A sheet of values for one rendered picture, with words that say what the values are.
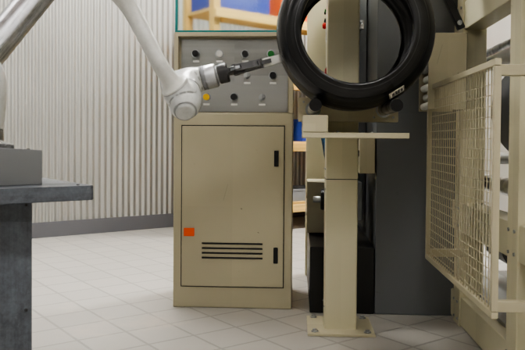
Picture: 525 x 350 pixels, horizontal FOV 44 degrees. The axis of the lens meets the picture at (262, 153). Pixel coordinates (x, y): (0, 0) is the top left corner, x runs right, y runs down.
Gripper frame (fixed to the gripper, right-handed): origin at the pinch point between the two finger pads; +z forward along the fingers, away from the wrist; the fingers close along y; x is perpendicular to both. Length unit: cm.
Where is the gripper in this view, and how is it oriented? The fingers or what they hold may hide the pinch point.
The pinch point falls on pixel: (271, 60)
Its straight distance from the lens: 238.6
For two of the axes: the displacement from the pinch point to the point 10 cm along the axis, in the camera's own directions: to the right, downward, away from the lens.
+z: 9.7, -2.4, -0.5
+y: 0.5, -0.1, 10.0
